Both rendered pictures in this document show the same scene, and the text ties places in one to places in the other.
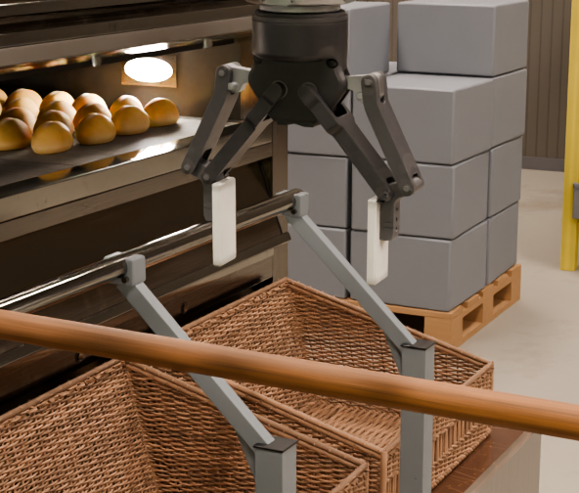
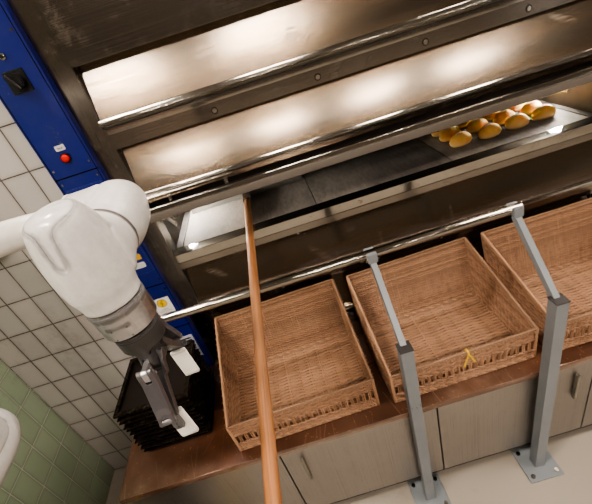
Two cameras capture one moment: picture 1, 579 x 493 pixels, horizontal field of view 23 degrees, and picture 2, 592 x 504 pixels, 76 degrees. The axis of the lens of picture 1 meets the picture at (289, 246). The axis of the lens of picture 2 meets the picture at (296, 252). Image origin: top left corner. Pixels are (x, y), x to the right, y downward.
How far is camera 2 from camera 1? 1.32 m
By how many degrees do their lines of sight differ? 61
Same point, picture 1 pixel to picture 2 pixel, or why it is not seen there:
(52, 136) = (456, 140)
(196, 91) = (575, 95)
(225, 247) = (187, 370)
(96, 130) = (485, 133)
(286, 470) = (404, 359)
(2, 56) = (349, 155)
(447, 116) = not seen: outside the picture
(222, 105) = not seen: hidden behind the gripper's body
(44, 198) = (417, 183)
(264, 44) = not seen: hidden behind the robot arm
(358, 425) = not seen: outside the picture
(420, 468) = (550, 349)
